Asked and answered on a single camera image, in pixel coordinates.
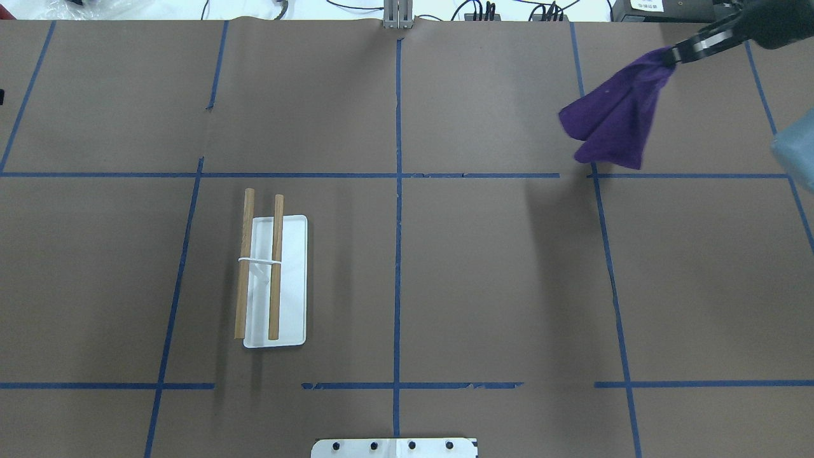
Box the crumpled clear plastic wrap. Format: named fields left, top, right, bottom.
left=34, top=1, right=156, bottom=20

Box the white towel rack stand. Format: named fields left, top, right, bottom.
left=233, top=188, right=308, bottom=350

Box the aluminium frame post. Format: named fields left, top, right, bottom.
left=383, top=0, right=415, bottom=30

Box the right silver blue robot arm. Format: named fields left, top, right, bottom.
left=661, top=1, right=813, bottom=191

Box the purple microfibre towel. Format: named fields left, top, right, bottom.
left=558, top=46, right=675, bottom=169

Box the black box white label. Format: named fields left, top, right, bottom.
left=611, top=1, right=736, bottom=24

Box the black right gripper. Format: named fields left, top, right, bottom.
left=661, top=1, right=813, bottom=67

